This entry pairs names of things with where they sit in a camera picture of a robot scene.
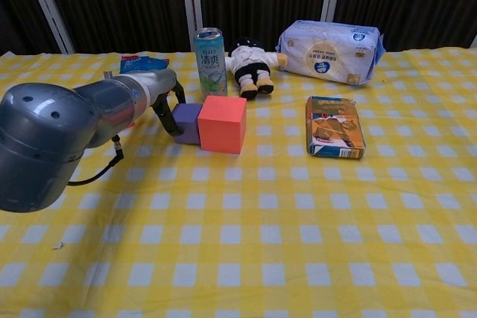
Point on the orange biscuit box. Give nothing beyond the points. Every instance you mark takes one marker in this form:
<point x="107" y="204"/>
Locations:
<point x="333" y="128"/>

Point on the blue snack bag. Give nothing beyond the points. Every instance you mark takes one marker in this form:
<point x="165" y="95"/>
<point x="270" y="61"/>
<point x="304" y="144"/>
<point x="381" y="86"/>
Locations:
<point x="139" y="64"/>

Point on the yellow checked tablecloth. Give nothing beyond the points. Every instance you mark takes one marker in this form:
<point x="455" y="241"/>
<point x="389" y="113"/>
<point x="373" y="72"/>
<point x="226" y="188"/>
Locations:
<point x="261" y="228"/>

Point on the black white plush doll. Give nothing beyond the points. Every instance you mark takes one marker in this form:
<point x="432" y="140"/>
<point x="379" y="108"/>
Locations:
<point x="250" y="61"/>

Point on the light blue drink can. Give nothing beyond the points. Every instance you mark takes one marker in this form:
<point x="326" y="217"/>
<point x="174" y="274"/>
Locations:
<point x="211" y="65"/>

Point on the small white paper scrap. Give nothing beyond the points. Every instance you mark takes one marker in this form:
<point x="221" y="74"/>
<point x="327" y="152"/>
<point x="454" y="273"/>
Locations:
<point x="57" y="246"/>

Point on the pale blue tissue pack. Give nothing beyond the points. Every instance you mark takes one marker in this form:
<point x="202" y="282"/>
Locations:
<point x="328" y="53"/>

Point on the large orange foam cube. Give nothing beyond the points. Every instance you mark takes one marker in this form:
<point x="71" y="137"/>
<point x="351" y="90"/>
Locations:
<point x="223" y="124"/>

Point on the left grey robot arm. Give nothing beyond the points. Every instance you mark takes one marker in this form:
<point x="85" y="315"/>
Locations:
<point x="56" y="124"/>

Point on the purple foam cube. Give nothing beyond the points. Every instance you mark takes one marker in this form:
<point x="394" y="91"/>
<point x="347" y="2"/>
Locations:
<point x="188" y="120"/>

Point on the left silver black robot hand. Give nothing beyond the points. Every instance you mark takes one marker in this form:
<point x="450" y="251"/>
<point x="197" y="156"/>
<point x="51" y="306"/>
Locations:
<point x="162" y="81"/>

